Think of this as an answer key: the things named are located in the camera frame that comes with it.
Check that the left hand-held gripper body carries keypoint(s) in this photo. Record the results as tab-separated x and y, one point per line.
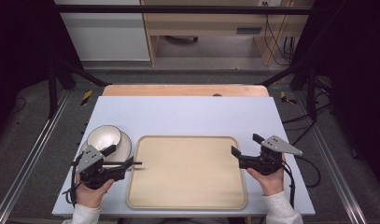
90	158

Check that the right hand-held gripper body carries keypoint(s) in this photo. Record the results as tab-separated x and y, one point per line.
267	163

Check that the thin black stick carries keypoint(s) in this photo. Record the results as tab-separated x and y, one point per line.
137	163

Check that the person's right hand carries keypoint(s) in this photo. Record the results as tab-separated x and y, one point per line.
273	183

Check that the person's left hand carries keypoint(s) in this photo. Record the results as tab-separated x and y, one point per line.
91	196

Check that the white bowl with dark rim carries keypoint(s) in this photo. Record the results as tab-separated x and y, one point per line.
103	137

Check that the white plate with dark rim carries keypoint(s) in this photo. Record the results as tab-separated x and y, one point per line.
124	146

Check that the yellow and black tape marker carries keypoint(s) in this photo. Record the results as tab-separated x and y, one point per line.
284	97
86	97

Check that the beige tray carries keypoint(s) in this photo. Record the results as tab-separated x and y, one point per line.
187	174

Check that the dark curtain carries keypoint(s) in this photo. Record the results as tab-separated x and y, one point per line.
355	77
19	46

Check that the white cabinet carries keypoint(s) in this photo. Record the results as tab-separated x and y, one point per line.
106	34

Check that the wooden desk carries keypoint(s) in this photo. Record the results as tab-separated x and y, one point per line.
209	23

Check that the aluminium floor rail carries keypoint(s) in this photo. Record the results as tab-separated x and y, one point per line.
32	155
337	174

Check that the black metal frame stand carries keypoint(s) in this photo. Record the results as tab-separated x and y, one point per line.
311	96
53	93

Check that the black horizontal frame bar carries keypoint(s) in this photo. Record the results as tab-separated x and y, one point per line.
178	10

